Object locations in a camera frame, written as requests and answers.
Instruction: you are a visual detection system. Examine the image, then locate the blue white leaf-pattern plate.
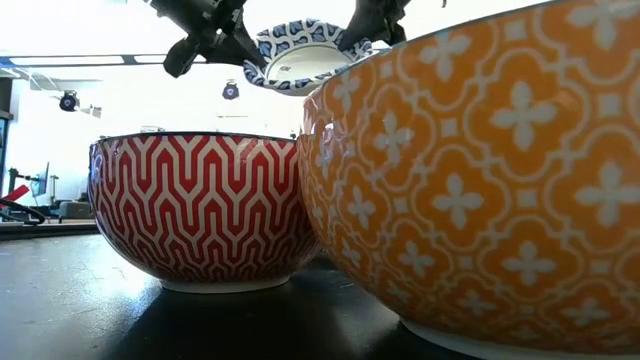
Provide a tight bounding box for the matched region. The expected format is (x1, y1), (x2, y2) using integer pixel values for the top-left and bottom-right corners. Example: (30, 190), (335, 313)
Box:
(242, 18), (375, 97)

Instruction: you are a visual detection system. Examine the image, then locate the red white zigzag-pattern bowl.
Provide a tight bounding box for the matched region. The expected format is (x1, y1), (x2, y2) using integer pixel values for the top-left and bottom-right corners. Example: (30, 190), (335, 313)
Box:
(87, 130), (321, 295)

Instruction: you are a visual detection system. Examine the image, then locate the black table mat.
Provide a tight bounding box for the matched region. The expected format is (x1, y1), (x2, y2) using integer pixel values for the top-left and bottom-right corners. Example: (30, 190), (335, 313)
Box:
(0, 232), (481, 360)

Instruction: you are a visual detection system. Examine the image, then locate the black curved hose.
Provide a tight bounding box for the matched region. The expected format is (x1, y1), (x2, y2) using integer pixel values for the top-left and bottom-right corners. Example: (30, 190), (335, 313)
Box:
(0, 197), (47, 226)

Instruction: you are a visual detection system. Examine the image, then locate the orange white quatrefoil-pattern bowl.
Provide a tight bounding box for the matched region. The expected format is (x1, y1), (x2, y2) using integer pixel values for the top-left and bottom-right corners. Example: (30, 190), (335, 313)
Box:
(297, 0), (640, 360)

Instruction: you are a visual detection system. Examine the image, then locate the slanted red bar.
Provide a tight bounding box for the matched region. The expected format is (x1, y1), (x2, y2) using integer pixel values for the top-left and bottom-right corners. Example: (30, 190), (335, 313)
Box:
(0, 183), (32, 204)

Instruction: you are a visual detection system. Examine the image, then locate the grey box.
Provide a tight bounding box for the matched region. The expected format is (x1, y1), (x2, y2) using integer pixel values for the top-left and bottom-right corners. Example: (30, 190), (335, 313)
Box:
(57, 199), (95, 224)

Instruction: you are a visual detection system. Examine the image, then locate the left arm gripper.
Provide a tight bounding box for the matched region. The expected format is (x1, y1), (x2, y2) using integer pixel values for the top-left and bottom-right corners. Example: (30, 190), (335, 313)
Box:
(149, 0), (266, 79)

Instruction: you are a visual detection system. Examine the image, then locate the background computer monitor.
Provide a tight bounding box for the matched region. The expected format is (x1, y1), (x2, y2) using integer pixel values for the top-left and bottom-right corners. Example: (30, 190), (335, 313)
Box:
(30, 160), (51, 199)

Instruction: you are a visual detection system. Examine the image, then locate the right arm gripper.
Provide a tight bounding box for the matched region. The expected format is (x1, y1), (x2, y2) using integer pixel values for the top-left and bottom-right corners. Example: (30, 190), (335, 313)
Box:
(338, 0), (412, 52)

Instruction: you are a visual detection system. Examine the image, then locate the overhead frame beam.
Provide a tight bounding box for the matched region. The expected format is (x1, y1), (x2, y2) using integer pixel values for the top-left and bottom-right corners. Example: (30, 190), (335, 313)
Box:
(0, 52), (211, 69)

